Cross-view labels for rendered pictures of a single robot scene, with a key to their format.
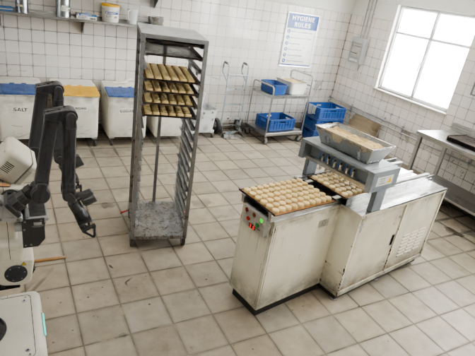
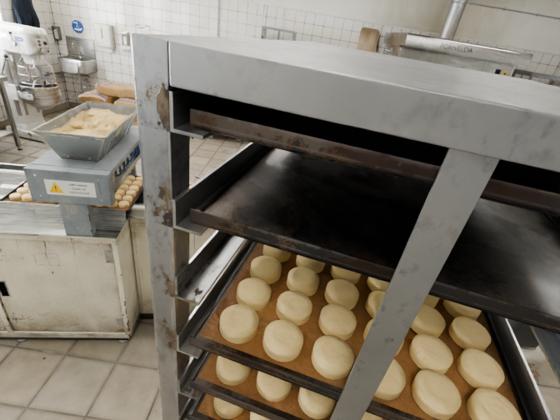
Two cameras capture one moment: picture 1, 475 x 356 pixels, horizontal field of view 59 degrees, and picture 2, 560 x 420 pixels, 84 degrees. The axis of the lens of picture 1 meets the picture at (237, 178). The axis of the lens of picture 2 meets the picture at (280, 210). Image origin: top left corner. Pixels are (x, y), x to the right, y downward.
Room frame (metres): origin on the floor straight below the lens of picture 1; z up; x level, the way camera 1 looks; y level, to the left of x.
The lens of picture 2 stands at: (3.89, 0.79, 1.84)
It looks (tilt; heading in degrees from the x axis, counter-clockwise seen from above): 30 degrees down; 210
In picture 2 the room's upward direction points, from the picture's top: 10 degrees clockwise
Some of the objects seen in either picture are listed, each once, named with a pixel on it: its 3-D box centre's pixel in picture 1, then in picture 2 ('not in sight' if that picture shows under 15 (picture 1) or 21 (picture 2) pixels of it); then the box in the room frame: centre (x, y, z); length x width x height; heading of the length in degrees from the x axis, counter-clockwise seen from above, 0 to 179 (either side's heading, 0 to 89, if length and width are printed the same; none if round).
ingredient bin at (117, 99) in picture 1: (123, 113); not in sight; (5.60, 1.73, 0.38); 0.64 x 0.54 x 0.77; 30
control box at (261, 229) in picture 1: (254, 220); not in sight; (2.52, -0.17, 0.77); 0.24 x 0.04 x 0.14; 41
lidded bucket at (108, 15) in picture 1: (110, 13); not in sight; (5.69, 1.98, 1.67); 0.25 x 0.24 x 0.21; 121
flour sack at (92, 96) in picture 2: not in sight; (103, 96); (1.11, -4.44, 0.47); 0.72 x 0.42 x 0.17; 31
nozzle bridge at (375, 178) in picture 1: (343, 171); (103, 172); (3.09, -0.82, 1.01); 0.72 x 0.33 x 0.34; 41
